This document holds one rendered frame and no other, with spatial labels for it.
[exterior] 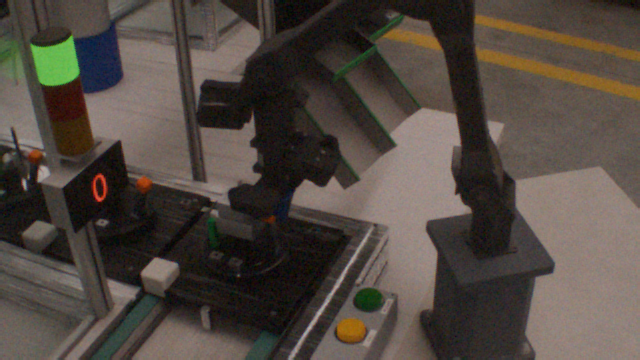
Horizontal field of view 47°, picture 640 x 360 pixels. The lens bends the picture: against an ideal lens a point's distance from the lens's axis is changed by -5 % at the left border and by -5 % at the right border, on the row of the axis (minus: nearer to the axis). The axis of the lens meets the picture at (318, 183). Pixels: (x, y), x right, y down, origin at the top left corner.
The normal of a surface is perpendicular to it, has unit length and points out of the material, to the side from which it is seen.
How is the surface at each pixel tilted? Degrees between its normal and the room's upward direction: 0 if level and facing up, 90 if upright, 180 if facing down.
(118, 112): 0
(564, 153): 0
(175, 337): 0
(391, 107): 45
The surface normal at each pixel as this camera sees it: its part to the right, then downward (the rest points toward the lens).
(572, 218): -0.04, -0.82
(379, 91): 0.56, -0.37
